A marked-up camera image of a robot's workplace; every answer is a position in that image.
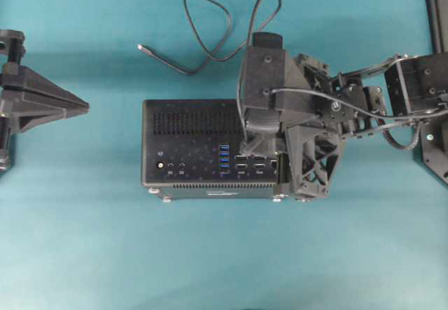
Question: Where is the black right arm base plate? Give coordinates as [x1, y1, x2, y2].
[413, 115, 447, 186]

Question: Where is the black camera cable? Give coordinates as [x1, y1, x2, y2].
[267, 87, 448, 122]

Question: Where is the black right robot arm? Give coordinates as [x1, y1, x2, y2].
[237, 50, 447, 201]

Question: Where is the black mini PC box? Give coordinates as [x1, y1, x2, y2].
[141, 99, 287, 202]

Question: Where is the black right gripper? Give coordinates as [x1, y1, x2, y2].
[239, 54, 346, 201]

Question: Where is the black USB cable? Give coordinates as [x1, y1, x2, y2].
[136, 0, 283, 157]

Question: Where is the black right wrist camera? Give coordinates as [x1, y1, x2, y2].
[241, 32, 318, 136]

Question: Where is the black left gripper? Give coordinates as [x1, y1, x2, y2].
[1, 29, 90, 172]

